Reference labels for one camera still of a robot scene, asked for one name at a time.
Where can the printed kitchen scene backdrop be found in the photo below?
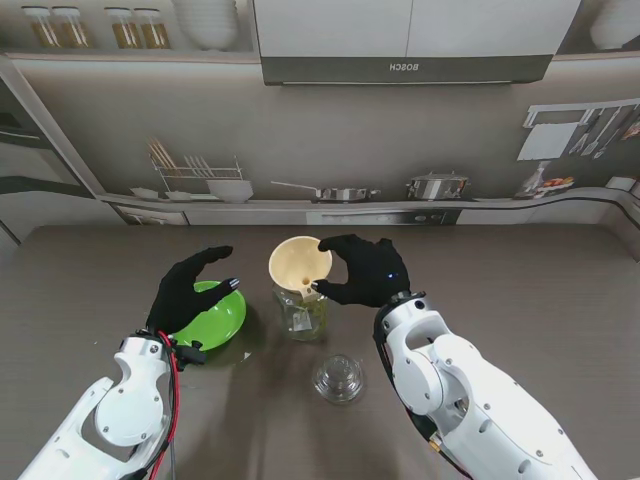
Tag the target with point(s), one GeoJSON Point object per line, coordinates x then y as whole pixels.
{"type": "Point", "coordinates": [350, 140]}

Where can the green plastic bowl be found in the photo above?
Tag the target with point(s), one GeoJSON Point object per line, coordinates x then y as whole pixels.
{"type": "Point", "coordinates": [220, 320]}

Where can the clear glass jar lid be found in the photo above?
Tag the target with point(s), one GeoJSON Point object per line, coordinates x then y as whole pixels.
{"type": "Point", "coordinates": [340, 380]}

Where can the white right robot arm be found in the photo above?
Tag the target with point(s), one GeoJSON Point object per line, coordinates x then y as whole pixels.
{"type": "Point", "coordinates": [475, 390]}

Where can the beige plastic funnel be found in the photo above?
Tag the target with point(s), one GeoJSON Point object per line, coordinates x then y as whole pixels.
{"type": "Point", "coordinates": [295, 260]}

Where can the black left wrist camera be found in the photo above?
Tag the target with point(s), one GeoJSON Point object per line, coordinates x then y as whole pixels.
{"type": "Point", "coordinates": [192, 354]}

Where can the mung beans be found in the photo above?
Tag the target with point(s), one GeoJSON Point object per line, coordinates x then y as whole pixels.
{"type": "Point", "coordinates": [315, 312]}

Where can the clear glass jar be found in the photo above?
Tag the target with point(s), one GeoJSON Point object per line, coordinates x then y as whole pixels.
{"type": "Point", "coordinates": [300, 320]}

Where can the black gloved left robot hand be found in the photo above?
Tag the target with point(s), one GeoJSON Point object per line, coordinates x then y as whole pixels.
{"type": "Point", "coordinates": [180, 300]}

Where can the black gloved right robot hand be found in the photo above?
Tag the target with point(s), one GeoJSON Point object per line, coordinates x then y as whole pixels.
{"type": "Point", "coordinates": [370, 280]}

